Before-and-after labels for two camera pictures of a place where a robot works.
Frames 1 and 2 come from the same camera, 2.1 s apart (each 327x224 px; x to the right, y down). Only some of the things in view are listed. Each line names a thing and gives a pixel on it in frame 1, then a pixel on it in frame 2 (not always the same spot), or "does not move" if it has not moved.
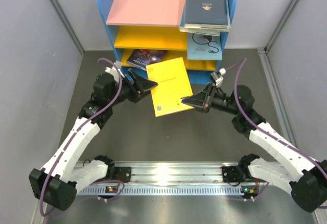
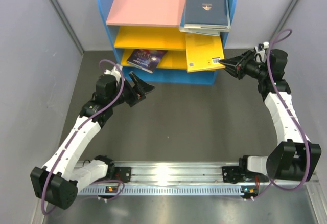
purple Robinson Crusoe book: x=141 y=58 does not move
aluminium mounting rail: x=168 y=179 does not move
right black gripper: x=202 y=100 to x=234 y=69
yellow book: x=172 y=85 to x=203 y=52
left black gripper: x=140 y=87 does not move
